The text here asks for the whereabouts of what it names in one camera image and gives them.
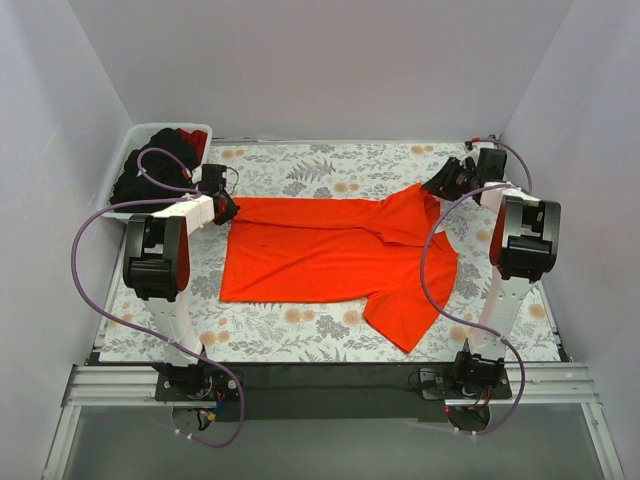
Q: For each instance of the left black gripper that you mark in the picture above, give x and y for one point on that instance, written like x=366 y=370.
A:
x=226 y=208

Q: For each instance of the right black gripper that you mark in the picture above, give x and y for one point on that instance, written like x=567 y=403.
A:
x=445 y=176

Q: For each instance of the orange t shirt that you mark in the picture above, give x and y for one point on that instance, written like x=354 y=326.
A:
x=292 y=250

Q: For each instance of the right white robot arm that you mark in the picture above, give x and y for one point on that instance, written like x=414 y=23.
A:
x=524 y=243

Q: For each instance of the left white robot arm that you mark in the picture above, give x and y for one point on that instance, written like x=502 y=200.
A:
x=157 y=261

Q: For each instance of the red t shirt in basket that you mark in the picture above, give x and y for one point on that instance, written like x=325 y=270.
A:
x=197 y=139

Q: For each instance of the black t shirt in basket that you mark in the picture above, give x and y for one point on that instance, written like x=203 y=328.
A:
x=131 y=185

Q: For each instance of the white plastic laundry basket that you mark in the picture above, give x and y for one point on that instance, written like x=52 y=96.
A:
x=135 y=138

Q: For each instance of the floral patterned table mat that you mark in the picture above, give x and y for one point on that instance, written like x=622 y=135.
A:
x=331 y=332

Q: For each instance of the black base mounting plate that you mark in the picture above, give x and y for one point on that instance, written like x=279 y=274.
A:
x=321 y=391

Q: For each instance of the aluminium frame rail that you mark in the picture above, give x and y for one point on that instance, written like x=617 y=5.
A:
x=112 y=427

